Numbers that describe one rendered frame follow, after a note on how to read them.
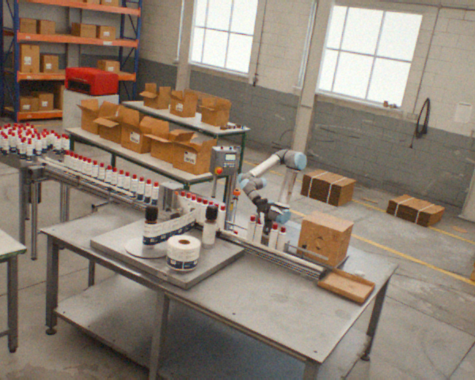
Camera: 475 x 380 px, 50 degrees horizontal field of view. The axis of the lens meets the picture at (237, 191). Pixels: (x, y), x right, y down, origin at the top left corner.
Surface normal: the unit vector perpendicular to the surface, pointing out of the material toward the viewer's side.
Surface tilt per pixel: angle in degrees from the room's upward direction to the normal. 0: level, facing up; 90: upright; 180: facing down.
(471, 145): 90
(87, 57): 90
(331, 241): 90
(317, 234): 90
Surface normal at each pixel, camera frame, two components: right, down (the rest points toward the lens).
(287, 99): -0.64, 0.16
